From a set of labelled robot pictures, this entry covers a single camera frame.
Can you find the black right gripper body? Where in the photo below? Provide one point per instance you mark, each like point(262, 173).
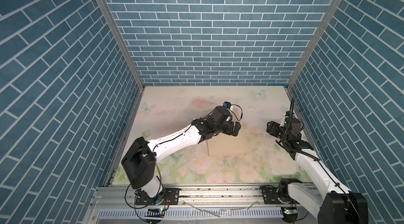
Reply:
point(281, 135)

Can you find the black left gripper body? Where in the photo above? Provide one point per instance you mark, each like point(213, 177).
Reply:
point(218, 129)

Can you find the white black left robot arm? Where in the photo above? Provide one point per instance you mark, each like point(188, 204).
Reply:
point(142, 157)

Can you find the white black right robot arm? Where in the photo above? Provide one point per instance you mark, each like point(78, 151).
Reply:
point(333, 202)

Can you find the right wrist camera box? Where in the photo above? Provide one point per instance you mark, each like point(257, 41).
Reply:
point(290, 118)

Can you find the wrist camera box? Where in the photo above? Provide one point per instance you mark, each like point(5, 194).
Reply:
point(222, 114)
point(290, 118)

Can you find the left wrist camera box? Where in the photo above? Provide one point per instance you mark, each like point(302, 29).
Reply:
point(222, 114)

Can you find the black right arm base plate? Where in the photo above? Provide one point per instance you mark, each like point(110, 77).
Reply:
point(271, 197)

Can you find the aluminium front rail frame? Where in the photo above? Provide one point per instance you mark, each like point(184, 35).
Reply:
point(197, 204)

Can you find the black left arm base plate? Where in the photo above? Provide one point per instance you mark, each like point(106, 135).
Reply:
point(168, 196)

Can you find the aluminium right corner post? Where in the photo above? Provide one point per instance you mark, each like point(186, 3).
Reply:
point(326, 19)

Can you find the aluminium corner post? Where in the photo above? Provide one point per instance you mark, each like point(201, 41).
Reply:
point(103, 6)
point(326, 19)

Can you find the aluminium left corner post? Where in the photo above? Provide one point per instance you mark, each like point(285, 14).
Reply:
point(103, 6)

